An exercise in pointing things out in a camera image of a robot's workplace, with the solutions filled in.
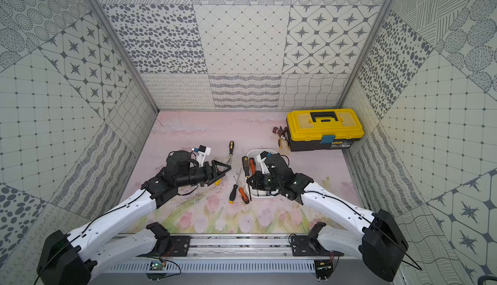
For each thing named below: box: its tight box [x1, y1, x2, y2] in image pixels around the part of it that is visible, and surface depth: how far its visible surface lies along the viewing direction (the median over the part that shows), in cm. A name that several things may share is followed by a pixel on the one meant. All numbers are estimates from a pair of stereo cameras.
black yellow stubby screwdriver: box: [228, 167, 243, 205], surface depth 88 cm
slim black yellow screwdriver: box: [227, 140, 235, 164], surface depth 104 cm
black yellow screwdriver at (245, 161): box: [242, 155, 252, 202], surface depth 82 cm
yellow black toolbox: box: [286, 108, 365, 152], surface depth 94 cm
